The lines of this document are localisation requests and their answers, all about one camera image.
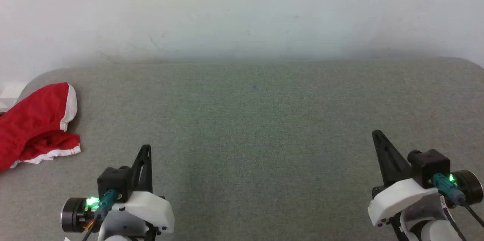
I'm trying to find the red shorts with white trim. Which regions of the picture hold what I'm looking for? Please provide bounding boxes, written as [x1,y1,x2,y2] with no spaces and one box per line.
[0,82,82,171]

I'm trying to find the right camera cable teal plug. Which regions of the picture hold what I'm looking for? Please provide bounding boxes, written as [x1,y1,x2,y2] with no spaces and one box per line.
[432,173,484,227]

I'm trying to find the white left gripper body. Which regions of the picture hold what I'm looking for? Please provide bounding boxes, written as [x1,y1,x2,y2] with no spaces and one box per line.
[60,191,175,241]

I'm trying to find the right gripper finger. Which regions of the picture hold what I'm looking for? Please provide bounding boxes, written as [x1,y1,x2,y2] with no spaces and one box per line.
[372,130,413,187]

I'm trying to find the left camera cable teal plug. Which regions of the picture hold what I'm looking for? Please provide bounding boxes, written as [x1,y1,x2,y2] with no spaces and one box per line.
[81,189,118,241]

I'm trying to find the camera cable teal plug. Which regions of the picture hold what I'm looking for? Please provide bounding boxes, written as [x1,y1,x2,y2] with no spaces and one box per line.
[81,189,118,241]
[432,173,484,227]

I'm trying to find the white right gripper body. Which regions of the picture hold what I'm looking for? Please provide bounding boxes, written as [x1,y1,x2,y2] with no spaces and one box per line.
[368,169,484,227]

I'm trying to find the white box by the wall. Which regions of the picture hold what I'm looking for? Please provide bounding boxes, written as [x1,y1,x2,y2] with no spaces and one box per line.
[0,81,28,113]

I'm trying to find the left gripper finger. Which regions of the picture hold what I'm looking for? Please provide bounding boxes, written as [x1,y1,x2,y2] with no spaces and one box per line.
[130,145,153,193]

